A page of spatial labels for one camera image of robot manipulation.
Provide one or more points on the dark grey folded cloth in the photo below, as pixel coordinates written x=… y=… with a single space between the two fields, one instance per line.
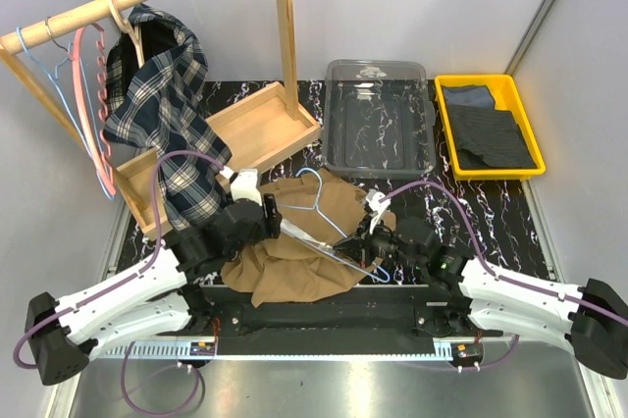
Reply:
x=487 y=138

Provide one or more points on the navy plaid skirt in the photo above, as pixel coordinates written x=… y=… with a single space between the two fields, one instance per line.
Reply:
x=154 y=105

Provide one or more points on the pink plastic hanger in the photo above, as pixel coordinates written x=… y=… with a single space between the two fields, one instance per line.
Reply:
x=92 y=119

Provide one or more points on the tan brown garment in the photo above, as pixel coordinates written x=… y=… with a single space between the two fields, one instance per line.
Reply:
x=285 y=270

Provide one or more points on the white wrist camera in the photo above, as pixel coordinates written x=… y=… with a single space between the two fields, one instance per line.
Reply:
x=376 y=205
x=243 y=184

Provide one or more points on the blue grey folded cloth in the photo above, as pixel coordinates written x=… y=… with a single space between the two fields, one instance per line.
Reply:
x=476 y=96

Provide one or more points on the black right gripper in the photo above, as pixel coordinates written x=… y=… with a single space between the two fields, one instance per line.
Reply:
x=368 y=242

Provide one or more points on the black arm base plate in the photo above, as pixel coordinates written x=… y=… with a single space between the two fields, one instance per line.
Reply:
x=410 y=310

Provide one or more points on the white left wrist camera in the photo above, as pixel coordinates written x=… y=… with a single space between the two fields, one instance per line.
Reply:
x=243 y=184

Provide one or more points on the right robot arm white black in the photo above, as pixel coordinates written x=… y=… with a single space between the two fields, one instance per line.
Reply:
x=588 y=321

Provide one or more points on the wooden clothes rack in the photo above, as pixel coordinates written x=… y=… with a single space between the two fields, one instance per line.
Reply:
x=262 y=130

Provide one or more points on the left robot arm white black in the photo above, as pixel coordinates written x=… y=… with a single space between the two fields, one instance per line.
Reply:
x=158 y=295

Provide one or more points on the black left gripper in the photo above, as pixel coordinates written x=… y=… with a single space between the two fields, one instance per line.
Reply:
x=270 y=225

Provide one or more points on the yellow plastic tray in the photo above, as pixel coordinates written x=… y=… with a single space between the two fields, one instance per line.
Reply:
x=507 y=98

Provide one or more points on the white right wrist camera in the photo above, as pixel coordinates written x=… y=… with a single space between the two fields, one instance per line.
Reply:
x=376 y=205

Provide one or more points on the light wooden hanger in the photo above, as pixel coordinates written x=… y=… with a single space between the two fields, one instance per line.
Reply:
x=133 y=32

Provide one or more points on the grey plastic bin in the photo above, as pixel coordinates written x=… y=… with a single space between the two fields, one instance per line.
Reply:
x=378 y=120

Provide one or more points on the aluminium mounting rail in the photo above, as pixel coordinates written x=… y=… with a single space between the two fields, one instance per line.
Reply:
x=304 y=345

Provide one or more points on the blue wire hanger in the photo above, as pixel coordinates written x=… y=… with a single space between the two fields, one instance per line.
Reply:
x=54 y=79
x=377 y=274

